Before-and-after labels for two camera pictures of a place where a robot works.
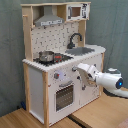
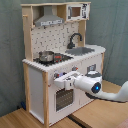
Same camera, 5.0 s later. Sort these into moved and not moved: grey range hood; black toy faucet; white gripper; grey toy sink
Moved: white gripper
Not moved: grey range hood; grey toy sink; black toy faucet
